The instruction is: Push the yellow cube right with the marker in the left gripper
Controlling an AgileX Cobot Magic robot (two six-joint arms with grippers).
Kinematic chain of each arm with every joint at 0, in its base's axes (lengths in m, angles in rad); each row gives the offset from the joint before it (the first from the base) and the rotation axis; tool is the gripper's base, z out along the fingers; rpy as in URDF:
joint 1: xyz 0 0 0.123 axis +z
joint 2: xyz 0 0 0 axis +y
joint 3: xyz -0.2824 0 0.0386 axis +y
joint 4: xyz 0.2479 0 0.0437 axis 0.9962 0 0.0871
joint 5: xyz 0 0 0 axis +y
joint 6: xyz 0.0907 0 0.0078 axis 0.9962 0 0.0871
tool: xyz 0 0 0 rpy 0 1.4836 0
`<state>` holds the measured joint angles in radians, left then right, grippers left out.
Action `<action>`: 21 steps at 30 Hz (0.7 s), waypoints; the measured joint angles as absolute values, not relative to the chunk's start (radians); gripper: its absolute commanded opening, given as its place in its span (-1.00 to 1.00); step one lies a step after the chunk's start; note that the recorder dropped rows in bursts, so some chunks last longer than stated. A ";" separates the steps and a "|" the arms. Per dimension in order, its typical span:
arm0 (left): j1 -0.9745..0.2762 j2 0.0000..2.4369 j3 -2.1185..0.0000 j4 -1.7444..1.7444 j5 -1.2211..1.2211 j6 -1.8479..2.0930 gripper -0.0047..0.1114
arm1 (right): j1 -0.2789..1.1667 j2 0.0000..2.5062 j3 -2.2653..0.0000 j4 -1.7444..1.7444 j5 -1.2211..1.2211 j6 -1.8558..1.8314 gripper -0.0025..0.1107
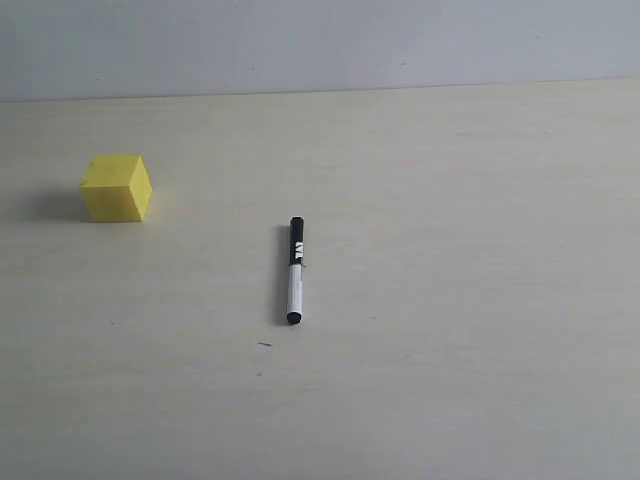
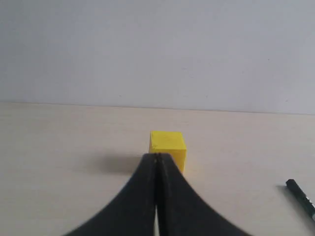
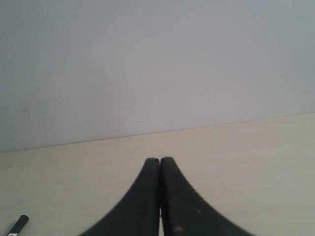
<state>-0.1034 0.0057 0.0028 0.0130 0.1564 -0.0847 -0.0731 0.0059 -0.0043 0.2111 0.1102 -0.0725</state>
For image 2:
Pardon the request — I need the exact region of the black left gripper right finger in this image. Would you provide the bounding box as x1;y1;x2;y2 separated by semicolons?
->
157;153;249;236

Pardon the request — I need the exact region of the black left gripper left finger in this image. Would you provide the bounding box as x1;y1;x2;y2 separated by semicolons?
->
67;154;156;236

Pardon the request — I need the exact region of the yellow cube block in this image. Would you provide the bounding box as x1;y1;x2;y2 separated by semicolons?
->
149;131;187;173

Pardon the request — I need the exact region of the black and white marker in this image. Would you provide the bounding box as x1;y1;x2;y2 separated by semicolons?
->
286;179;315;221

